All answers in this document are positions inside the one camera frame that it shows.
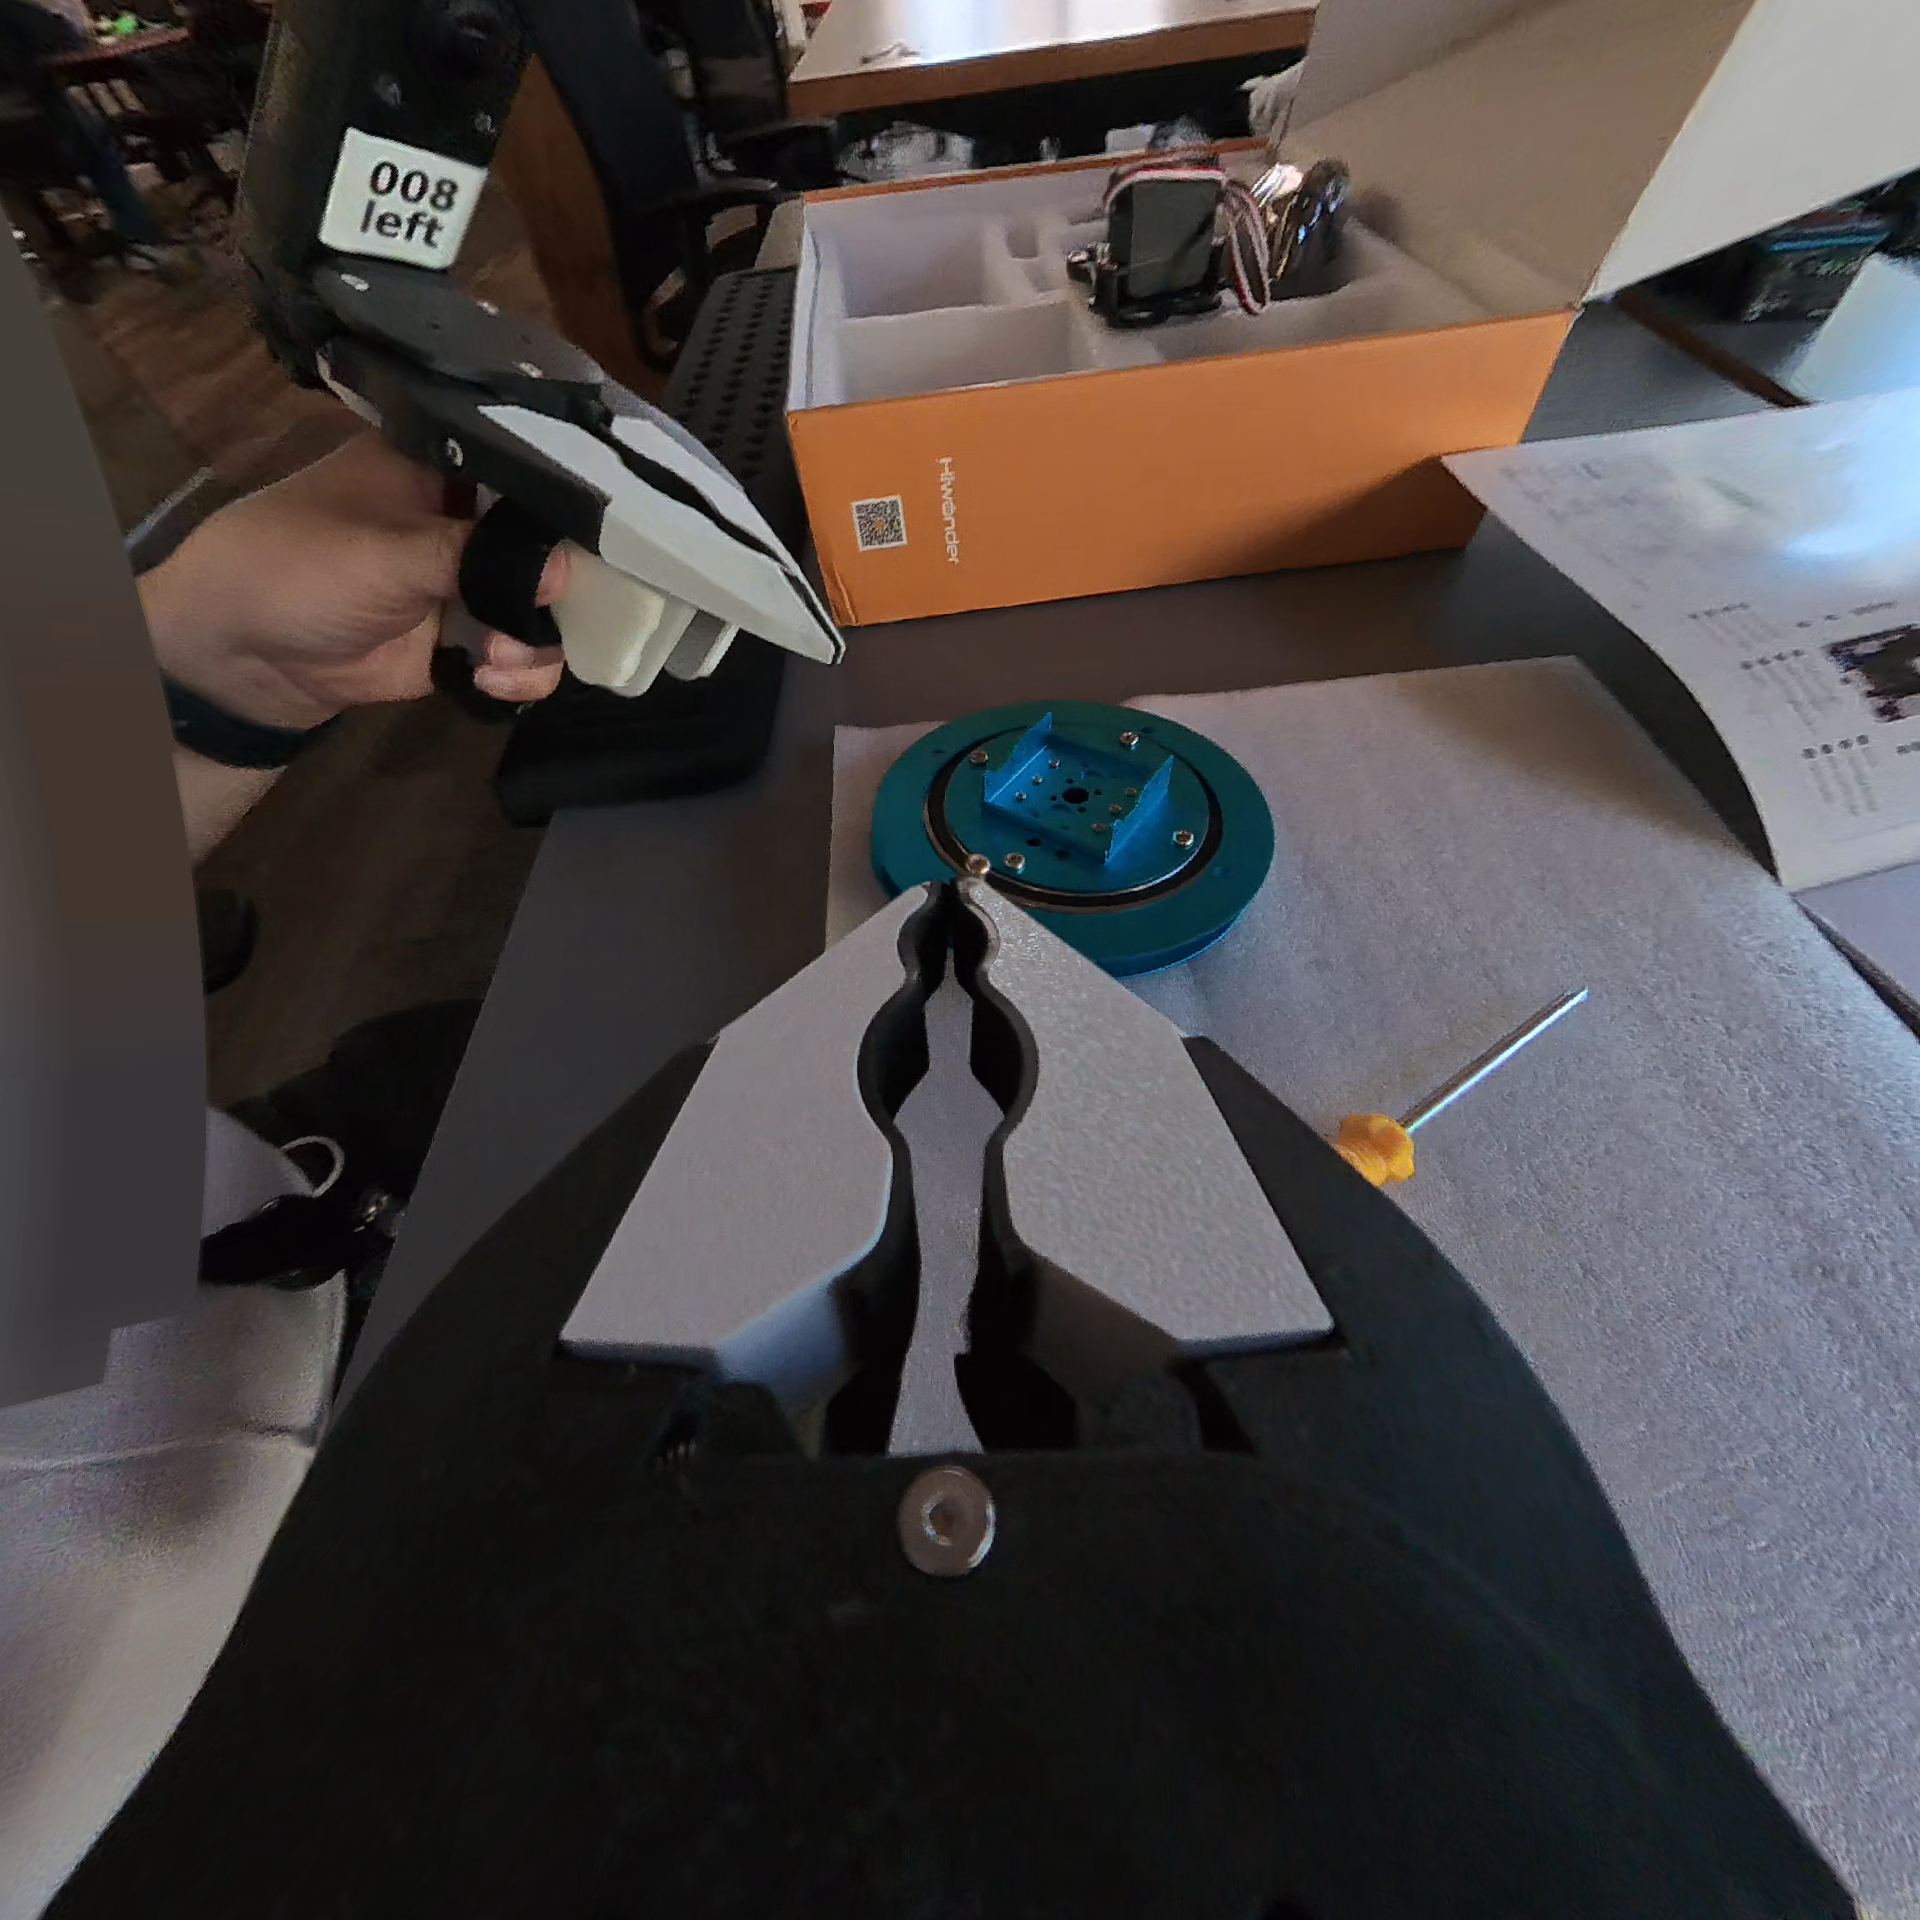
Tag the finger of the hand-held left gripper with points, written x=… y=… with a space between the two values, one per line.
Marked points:
x=704 y=579
x=704 y=474

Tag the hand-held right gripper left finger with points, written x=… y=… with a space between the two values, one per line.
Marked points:
x=751 y=1201

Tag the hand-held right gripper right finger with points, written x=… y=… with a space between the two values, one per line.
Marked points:
x=1155 y=1201

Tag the blue round metal base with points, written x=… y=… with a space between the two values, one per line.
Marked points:
x=915 y=809

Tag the grey desk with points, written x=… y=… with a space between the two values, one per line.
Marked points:
x=676 y=931

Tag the person's left hand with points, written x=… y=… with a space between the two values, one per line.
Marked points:
x=300 y=585

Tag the black perforated panel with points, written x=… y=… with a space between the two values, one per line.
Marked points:
x=734 y=375

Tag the black office chair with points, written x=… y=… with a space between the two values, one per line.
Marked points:
x=645 y=148

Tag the white foam box insert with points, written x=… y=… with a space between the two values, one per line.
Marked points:
x=931 y=283

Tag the white foam sheet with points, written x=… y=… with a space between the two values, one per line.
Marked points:
x=1501 y=1348

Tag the person's dark trousers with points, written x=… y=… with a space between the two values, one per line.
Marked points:
x=390 y=1080

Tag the black wristband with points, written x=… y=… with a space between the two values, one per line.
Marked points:
x=242 y=735

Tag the orange kit box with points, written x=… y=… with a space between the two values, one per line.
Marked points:
x=1202 y=480

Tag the long wooden table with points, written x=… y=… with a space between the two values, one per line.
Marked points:
x=1051 y=44

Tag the shiny black parts bag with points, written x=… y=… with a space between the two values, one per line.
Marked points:
x=1318 y=224

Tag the person's white hoodie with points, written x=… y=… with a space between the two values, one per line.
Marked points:
x=149 y=1576

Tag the open instruction booklet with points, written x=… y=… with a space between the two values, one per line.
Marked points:
x=1725 y=570

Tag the dark box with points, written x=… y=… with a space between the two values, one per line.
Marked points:
x=1786 y=255

